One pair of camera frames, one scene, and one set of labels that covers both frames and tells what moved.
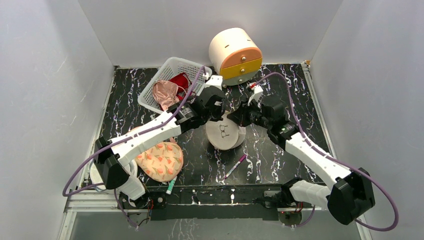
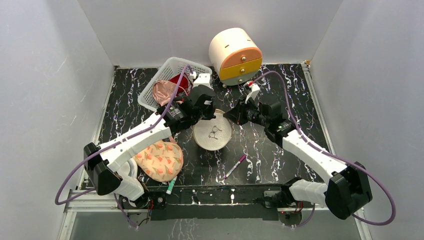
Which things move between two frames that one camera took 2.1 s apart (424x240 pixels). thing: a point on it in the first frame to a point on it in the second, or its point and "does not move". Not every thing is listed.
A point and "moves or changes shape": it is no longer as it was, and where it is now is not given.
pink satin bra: (165, 93) does not move
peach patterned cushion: (163, 163) does not move
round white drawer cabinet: (236, 54) does not move
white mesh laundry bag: (225, 134) moves or changes shape
